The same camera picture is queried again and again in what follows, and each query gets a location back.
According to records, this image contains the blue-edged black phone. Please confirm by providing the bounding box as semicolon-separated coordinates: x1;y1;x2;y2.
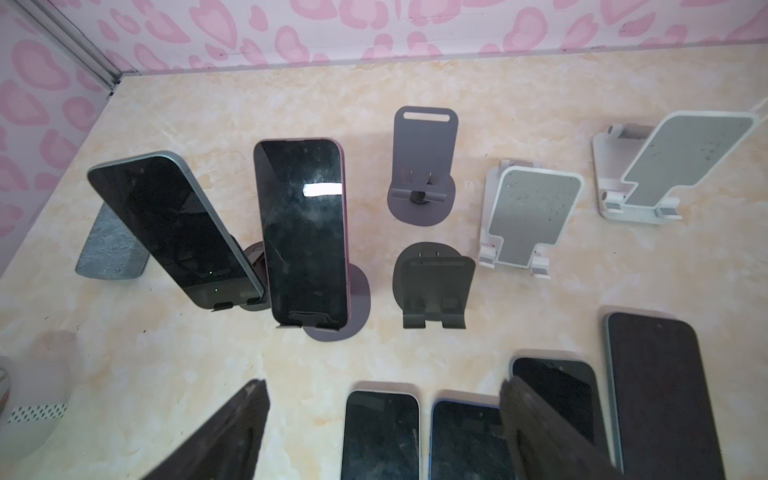
429;399;515;479

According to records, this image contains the grey round stand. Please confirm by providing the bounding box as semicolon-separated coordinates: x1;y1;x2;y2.
387;106;459;227
304;264;371;342

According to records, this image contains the white folding phone stand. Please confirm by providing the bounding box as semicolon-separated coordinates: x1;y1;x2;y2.
477;159;584;279

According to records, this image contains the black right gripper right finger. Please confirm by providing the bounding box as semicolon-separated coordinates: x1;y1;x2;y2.
499;377;624;479

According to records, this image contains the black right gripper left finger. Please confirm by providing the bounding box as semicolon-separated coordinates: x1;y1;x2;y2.
145;379;270;479

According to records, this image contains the grey foam pad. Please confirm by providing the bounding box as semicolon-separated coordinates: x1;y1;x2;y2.
75;203;149;280

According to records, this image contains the black front phone stand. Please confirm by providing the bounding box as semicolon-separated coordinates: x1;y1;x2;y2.
392;242;476;329

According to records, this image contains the white rear right stand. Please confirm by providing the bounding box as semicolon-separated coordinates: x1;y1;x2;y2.
592;111;763;225

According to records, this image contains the green-edged black phone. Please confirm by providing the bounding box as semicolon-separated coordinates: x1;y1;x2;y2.
510;356;610;457

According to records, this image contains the black left rear stand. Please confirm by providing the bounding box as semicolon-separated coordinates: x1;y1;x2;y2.
241;241;271;312

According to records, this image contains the purple-edged phone with glare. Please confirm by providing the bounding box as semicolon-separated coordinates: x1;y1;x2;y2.
253;138;350;330

